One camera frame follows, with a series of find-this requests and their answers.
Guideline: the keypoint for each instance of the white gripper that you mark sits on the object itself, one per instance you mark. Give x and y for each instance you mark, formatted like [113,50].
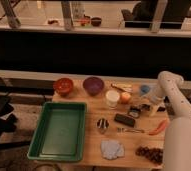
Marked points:
[156,96]

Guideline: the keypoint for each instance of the black handled brush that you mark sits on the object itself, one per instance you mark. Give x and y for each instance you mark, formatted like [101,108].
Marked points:
[137,111]

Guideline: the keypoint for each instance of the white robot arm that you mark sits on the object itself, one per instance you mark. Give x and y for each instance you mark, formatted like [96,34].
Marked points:
[177,141]

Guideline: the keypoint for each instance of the orange carrot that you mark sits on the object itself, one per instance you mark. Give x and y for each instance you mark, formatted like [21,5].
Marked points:
[161,127]

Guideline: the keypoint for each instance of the apple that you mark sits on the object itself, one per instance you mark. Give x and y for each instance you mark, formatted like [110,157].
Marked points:
[125,97]

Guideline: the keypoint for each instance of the wooden utensil with banana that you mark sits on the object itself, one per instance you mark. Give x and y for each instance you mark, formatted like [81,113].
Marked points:
[122,87]

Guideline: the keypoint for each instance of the black rectangular block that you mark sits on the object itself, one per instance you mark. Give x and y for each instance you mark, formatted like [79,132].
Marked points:
[124,120]

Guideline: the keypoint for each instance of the white lidded container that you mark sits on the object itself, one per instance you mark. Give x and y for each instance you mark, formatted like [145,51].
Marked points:
[112,98]

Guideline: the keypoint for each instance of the bunch of dark grapes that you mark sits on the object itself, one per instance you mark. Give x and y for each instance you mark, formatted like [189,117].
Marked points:
[154,155]

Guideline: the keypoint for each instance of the light blue sponge cloth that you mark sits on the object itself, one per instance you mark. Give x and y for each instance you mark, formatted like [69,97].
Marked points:
[112,149]

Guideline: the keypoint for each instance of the purple bowl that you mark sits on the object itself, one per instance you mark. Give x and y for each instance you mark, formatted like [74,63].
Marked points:
[93,85]

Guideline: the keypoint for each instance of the red bowl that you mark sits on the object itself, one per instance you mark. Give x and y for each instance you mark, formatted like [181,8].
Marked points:
[63,86]

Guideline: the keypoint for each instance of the black office chair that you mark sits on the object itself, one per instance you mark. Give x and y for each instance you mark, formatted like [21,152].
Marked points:
[171,13]

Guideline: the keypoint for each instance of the green plastic tray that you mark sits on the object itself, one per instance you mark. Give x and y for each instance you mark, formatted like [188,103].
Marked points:
[60,133]

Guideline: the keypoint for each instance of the dark bowl on background floor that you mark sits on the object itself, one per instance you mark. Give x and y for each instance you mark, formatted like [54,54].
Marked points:
[96,21]

